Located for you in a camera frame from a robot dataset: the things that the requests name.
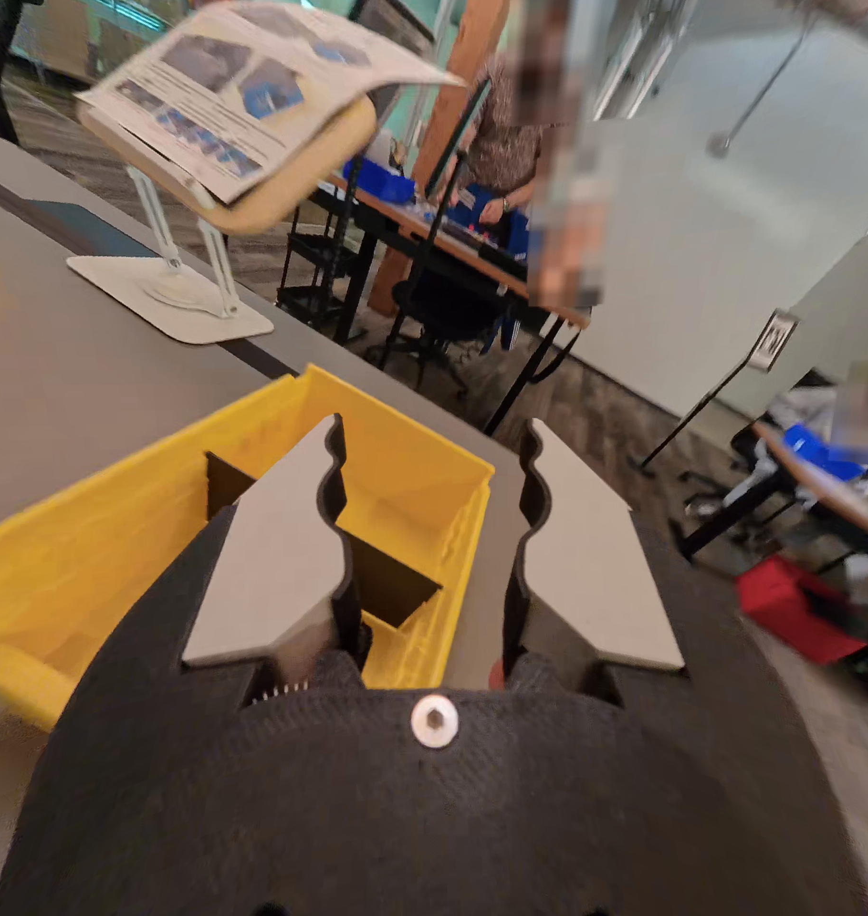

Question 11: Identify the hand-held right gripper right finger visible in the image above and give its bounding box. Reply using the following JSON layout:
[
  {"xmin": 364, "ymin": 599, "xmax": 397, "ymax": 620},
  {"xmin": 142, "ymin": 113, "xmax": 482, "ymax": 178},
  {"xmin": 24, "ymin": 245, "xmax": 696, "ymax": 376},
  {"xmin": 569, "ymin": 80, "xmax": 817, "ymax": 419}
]
[{"xmin": 504, "ymin": 418, "xmax": 687, "ymax": 689}]

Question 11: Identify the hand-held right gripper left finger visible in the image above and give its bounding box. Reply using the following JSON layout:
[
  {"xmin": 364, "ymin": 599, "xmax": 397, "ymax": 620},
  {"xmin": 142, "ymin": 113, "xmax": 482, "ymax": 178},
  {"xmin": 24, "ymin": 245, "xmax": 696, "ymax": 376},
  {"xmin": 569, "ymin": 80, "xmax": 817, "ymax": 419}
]
[{"xmin": 182, "ymin": 414, "xmax": 366, "ymax": 682}]

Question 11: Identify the yellow plastic bin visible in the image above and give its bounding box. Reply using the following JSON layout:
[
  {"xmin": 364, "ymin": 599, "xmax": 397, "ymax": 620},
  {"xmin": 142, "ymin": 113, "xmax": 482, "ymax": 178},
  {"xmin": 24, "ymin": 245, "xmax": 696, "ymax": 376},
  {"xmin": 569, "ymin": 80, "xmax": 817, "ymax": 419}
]
[{"xmin": 0, "ymin": 364, "xmax": 495, "ymax": 731}]

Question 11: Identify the red floor bin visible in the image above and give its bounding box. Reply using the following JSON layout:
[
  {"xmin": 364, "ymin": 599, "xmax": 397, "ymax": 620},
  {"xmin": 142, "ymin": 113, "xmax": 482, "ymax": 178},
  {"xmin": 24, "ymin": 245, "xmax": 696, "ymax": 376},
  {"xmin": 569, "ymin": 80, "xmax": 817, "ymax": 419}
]
[{"xmin": 736, "ymin": 554, "xmax": 868, "ymax": 667}]

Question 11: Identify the wooden table with black legs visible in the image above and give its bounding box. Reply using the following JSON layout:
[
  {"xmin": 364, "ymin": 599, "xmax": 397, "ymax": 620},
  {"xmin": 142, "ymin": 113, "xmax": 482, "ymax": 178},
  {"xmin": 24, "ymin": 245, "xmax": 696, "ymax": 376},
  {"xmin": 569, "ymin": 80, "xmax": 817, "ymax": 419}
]
[
  {"xmin": 680, "ymin": 422, "xmax": 868, "ymax": 561},
  {"xmin": 312, "ymin": 154, "xmax": 594, "ymax": 439}
]

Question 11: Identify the blue plastic bin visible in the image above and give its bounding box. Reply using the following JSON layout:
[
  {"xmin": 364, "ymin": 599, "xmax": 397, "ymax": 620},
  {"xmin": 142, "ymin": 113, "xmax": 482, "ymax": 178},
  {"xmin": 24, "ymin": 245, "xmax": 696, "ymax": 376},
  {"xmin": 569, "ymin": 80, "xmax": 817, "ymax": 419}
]
[
  {"xmin": 344, "ymin": 157, "xmax": 418, "ymax": 206},
  {"xmin": 451, "ymin": 185, "xmax": 532, "ymax": 266},
  {"xmin": 784, "ymin": 424, "xmax": 868, "ymax": 481}
]

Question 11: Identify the sign on black stand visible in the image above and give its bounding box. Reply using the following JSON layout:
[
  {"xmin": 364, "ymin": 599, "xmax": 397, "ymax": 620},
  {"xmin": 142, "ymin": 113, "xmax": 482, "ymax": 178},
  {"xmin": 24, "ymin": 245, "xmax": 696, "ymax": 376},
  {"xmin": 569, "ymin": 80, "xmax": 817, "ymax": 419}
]
[{"xmin": 638, "ymin": 309, "xmax": 800, "ymax": 478}]

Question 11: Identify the black office chair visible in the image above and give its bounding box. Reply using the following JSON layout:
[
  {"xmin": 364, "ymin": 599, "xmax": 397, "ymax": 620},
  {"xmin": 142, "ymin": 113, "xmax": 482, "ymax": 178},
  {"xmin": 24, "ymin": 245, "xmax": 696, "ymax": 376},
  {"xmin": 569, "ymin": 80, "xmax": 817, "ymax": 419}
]
[{"xmin": 387, "ymin": 275, "xmax": 522, "ymax": 403}]

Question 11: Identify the printed instruction sheet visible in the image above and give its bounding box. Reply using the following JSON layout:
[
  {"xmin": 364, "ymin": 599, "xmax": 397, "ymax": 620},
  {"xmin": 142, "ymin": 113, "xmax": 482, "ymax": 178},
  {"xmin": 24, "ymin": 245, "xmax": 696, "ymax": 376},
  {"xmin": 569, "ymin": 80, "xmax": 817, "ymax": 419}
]
[{"xmin": 76, "ymin": 0, "xmax": 468, "ymax": 208}]

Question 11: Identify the black wire cart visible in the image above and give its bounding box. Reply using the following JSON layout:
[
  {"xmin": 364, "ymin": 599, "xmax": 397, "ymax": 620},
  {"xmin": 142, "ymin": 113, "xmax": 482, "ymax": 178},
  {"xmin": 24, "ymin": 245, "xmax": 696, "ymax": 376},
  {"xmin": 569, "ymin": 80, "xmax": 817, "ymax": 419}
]
[{"xmin": 276, "ymin": 208, "xmax": 377, "ymax": 332}]

